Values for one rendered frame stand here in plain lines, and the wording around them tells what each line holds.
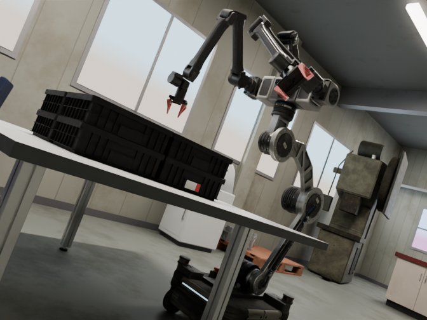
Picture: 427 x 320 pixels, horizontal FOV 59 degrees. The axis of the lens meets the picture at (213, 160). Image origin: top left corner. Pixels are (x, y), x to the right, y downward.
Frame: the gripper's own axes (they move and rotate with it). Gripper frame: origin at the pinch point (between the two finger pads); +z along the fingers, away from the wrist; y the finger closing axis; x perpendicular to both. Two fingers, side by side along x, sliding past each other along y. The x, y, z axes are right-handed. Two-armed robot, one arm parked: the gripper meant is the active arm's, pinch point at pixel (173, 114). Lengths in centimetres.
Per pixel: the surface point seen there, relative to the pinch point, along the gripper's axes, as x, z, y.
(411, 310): 399, 102, 365
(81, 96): -59, 14, -24
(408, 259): 410, 30, 342
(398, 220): 730, -50, 449
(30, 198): -107, 49, -4
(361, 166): 472, -96, 247
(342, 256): 459, 64, 261
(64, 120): -55, 26, -29
